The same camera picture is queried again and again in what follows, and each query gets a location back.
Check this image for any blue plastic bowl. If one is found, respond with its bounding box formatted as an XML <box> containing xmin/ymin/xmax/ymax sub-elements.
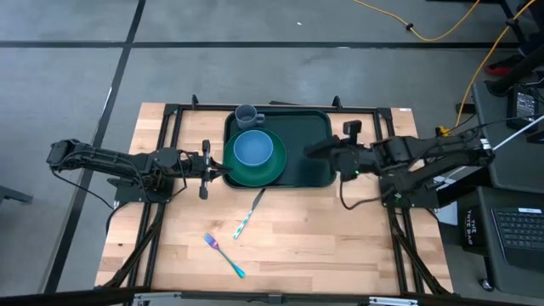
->
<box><xmin>232</xmin><ymin>129</ymin><xmax>275</xmax><ymax>167</ymax></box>

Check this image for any dark green serving tray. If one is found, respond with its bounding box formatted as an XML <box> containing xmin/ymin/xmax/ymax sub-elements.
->
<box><xmin>222</xmin><ymin>109</ymin><xmax>337</xmax><ymax>190</ymax></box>

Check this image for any black office chair base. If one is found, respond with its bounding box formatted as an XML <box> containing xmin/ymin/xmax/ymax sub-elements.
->
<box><xmin>484</xmin><ymin>0</ymin><xmax>544</xmax><ymax>97</ymax></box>

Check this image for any teal green plastic plate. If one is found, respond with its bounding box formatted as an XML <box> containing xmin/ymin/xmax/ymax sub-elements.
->
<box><xmin>222</xmin><ymin>127</ymin><xmax>288</xmax><ymax>188</ymax></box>

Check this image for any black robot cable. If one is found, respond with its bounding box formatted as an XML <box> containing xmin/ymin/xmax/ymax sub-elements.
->
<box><xmin>49</xmin><ymin>168</ymin><xmax>128</xmax><ymax>235</ymax></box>
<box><xmin>338</xmin><ymin>178</ymin><xmax>396</xmax><ymax>212</ymax></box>

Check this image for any white rod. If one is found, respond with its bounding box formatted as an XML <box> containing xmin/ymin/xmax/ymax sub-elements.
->
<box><xmin>491</xmin><ymin>114</ymin><xmax>544</xmax><ymax>152</ymax></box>

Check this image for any grey furniture leg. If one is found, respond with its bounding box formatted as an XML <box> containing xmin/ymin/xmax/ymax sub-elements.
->
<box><xmin>0</xmin><ymin>185</ymin><xmax>34</xmax><ymax>205</ymax></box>

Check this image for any black laptop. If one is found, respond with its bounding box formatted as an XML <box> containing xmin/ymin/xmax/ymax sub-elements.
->
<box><xmin>491</xmin><ymin>207</ymin><xmax>544</xmax><ymax>273</ymax></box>

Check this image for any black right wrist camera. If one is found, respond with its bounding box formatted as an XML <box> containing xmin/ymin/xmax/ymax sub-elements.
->
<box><xmin>342</xmin><ymin>120</ymin><xmax>363</xmax><ymax>148</ymax></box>

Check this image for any grey plastic mug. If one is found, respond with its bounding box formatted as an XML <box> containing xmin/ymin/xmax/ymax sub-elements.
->
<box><xmin>234</xmin><ymin>104</ymin><xmax>267</xmax><ymax>131</ymax></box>

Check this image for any black crossbeam with brackets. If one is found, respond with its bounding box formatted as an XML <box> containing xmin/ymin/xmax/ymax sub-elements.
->
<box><xmin>0</xmin><ymin>287</ymin><xmax>544</xmax><ymax>306</ymax></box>

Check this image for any small black screen device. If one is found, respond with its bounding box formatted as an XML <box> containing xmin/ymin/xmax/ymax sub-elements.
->
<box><xmin>507</xmin><ymin>84</ymin><xmax>541</xmax><ymax>131</ymax></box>

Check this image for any knife with teal checkered handle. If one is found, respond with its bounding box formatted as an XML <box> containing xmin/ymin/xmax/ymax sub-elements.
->
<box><xmin>232</xmin><ymin>188</ymin><xmax>267</xmax><ymax>241</ymax></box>

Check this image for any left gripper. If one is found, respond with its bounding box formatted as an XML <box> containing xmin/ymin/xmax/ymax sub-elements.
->
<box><xmin>182</xmin><ymin>139</ymin><xmax>233</xmax><ymax>201</ymax></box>

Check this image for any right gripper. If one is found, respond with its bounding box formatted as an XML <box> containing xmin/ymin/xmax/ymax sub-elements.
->
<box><xmin>303</xmin><ymin>135</ymin><xmax>377</xmax><ymax>182</ymax></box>

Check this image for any iridescent metal fork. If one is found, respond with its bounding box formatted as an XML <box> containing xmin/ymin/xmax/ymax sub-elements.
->
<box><xmin>202</xmin><ymin>232</ymin><xmax>247</xmax><ymax>280</ymax></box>

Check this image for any grey desk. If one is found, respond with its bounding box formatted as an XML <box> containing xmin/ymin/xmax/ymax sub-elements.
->
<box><xmin>471</xmin><ymin>80</ymin><xmax>544</xmax><ymax>188</ymax></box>

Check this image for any yellow extension cable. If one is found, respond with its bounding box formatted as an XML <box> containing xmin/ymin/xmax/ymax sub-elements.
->
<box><xmin>352</xmin><ymin>0</ymin><xmax>481</xmax><ymax>43</ymax></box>
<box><xmin>437</xmin><ymin>0</ymin><xmax>537</xmax><ymax>137</ymax></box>

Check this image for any grey rolling cart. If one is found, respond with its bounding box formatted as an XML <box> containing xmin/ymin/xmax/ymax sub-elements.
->
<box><xmin>475</xmin><ymin>186</ymin><xmax>544</xmax><ymax>298</ymax></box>

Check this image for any black tote bag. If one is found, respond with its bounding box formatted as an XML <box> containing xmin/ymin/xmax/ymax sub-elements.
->
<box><xmin>461</xmin><ymin>206</ymin><xmax>486</xmax><ymax>256</ymax></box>

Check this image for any black control box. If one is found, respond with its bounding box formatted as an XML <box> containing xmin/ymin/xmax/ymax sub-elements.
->
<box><xmin>424</xmin><ymin>163</ymin><xmax>490</xmax><ymax>209</ymax></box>

